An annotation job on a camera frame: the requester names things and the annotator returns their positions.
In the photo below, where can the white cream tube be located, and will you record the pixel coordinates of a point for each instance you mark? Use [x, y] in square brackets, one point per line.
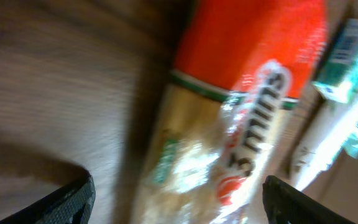
[322, 141]

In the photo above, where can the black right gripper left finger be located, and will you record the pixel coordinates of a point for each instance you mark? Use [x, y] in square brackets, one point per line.
[70, 204]

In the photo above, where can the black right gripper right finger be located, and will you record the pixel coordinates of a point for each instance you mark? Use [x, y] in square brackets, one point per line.
[284, 204]

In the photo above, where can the teal tissue pack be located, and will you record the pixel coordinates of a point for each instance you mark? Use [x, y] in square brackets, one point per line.
[338, 78]

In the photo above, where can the orange spaghetti package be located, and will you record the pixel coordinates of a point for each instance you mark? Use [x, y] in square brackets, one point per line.
[237, 76]

